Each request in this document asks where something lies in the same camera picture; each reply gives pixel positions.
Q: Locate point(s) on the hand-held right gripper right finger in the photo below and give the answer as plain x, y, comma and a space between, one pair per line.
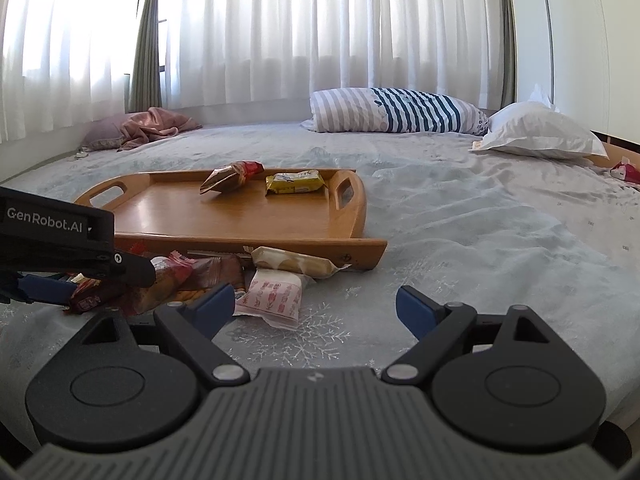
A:
414, 310

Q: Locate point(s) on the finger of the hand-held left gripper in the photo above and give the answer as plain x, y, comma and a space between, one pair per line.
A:
45, 289
132, 267

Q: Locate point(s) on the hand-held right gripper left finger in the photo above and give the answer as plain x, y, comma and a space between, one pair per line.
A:
217, 307

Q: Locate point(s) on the brown snack bar packet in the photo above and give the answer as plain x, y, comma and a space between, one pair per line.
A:
210, 272

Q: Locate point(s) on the red biscuit-picture snack packet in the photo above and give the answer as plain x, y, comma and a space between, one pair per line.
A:
167, 277

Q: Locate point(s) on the red snack bar packet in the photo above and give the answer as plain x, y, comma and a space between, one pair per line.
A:
92, 297

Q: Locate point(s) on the white pink-printed snack packet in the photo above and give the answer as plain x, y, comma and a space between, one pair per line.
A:
272, 297

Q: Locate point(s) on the wooden tray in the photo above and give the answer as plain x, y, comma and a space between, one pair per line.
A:
225, 220

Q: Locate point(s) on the cream biscuit packet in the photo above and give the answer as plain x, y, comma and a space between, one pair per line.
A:
292, 261

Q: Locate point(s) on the brown and red snack packet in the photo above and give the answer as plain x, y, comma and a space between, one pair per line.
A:
227, 178

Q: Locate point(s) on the yellow snack packet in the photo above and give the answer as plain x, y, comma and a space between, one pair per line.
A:
295, 182

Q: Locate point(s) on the small round object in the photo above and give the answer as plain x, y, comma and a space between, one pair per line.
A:
81, 153

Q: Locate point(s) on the mauve pillow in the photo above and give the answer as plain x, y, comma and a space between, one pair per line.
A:
102, 135

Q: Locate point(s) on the pink crumpled cloth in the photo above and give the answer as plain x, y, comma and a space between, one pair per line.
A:
155, 124

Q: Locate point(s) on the blue and white striped pillow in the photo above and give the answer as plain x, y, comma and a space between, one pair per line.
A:
400, 110

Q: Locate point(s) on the white sheer curtain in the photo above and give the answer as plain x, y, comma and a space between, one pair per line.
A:
65, 35
325, 25

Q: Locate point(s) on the white plastic bag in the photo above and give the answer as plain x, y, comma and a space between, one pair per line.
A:
540, 132

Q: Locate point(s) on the grey-green curtain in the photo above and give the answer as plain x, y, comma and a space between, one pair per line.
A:
509, 35
147, 45

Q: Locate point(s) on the red and white small packet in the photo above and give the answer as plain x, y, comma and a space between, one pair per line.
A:
625, 170

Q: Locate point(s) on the white wardrobe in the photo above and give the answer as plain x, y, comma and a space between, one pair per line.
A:
585, 35

